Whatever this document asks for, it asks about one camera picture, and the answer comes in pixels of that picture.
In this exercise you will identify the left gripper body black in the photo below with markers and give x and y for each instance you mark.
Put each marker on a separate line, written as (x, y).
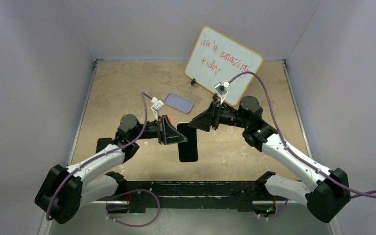
(154, 130)

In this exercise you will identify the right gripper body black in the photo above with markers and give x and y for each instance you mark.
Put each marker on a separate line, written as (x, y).
(223, 116)

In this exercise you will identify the black phone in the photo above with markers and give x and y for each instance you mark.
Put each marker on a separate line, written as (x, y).
(187, 151)
(103, 144)

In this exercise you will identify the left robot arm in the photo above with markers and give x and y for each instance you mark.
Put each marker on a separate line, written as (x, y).
(65, 189)

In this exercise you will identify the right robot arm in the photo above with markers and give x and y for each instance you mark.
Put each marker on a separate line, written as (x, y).
(317, 186)

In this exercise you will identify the purple phone case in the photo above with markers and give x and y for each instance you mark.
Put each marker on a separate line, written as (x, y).
(179, 103)

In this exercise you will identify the whiteboard with red writing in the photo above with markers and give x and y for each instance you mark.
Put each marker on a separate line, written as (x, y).
(217, 58)

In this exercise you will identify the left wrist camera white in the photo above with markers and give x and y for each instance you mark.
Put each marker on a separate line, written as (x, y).
(157, 104)

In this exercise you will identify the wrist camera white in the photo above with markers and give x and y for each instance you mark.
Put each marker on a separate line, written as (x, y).
(222, 90)
(157, 104)

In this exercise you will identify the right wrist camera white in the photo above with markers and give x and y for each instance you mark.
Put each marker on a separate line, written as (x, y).
(222, 90)

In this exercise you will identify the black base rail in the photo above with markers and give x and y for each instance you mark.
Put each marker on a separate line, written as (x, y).
(243, 196)

